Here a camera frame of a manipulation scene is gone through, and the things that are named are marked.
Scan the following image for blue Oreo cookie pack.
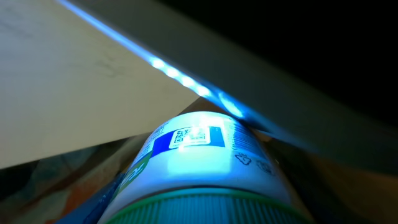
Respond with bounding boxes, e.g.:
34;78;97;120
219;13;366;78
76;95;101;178
55;172;124;224

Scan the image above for green lidded white jar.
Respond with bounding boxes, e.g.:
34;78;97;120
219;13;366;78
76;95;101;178
99;111;314;223

